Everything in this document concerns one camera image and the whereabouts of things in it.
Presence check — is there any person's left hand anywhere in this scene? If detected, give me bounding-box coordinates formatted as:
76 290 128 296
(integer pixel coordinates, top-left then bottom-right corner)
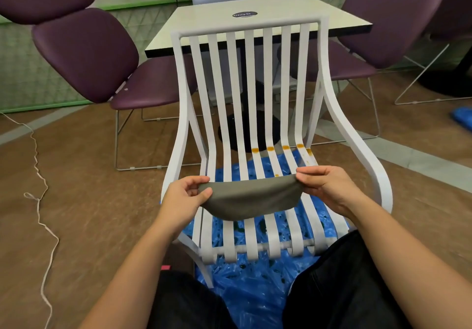
154 176 214 238

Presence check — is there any person's right hand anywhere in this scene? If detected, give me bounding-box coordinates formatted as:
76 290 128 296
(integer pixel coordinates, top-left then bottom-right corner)
295 165 369 219

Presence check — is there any grey cleaning cloth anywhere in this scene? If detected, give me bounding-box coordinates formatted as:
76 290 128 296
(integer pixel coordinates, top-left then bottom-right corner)
198 174 304 222

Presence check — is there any white slatted chair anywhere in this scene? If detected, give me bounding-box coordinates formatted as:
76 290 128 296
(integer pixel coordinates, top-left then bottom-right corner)
160 15 394 289

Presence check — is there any person's left forearm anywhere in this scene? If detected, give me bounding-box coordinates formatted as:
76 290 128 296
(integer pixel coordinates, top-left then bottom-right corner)
78 218 181 329

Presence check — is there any person's right forearm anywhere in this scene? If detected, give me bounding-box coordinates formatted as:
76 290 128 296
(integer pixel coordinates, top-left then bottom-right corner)
346 198 472 329

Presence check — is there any purple lounge chair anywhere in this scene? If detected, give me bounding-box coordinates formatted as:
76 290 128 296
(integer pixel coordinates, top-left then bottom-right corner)
376 0 472 106
0 0 204 172
276 0 447 147

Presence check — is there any black round table base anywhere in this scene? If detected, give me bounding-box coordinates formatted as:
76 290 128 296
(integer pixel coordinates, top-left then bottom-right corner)
418 54 472 98
217 81 283 153

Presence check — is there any blue plastic sheet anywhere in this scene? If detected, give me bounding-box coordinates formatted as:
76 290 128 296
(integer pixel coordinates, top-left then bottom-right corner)
159 150 351 329
450 106 472 132

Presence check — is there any cream square table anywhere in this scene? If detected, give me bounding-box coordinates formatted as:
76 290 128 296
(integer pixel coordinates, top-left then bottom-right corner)
144 0 373 59

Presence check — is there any white cord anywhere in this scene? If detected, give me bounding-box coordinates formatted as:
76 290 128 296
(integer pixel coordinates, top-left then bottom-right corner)
0 111 60 329

